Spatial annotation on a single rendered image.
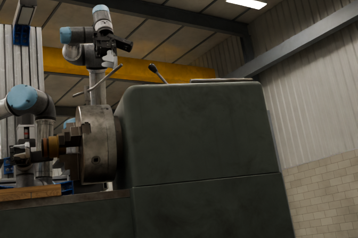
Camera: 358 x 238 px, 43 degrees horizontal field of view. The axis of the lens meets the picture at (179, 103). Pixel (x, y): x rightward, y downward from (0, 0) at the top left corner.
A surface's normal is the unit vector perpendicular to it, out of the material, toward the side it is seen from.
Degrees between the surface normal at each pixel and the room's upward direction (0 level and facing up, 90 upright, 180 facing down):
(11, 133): 90
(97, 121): 72
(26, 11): 180
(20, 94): 89
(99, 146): 106
